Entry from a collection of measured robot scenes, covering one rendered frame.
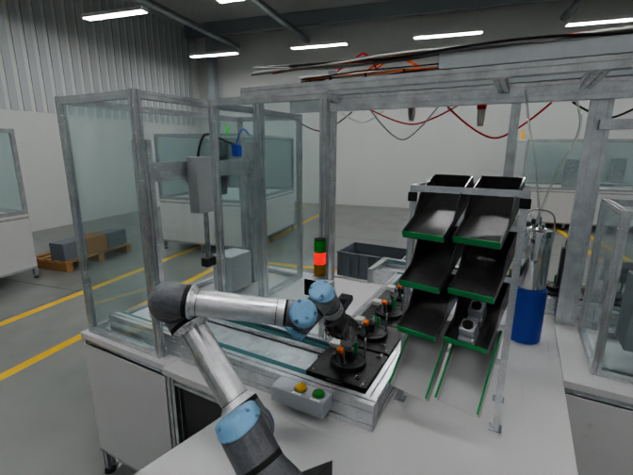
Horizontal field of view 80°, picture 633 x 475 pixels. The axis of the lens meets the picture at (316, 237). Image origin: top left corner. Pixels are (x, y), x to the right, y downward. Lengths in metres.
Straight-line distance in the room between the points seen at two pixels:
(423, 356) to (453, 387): 0.13
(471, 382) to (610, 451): 0.85
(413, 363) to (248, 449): 0.65
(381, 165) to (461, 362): 10.74
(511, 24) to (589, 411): 11.01
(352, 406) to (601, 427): 1.06
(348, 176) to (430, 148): 2.57
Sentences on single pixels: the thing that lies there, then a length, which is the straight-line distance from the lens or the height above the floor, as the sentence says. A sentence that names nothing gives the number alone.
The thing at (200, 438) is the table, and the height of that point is 0.86.
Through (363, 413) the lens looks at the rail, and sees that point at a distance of 1.38.
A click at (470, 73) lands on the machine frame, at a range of 1.77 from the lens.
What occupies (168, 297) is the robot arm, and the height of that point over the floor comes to 1.38.
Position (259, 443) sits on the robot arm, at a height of 1.10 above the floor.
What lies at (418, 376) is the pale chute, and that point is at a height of 1.03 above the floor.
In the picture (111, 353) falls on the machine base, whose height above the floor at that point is 0.80.
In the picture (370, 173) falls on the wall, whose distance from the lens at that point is 11.99.
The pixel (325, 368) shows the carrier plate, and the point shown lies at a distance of 1.49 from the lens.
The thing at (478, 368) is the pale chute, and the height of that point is 1.09.
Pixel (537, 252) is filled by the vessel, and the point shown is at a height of 1.32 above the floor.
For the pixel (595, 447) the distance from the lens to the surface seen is 2.08.
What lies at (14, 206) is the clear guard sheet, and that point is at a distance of 6.32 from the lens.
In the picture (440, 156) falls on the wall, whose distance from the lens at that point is 11.76.
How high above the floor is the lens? 1.78
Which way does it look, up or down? 13 degrees down
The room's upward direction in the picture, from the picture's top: straight up
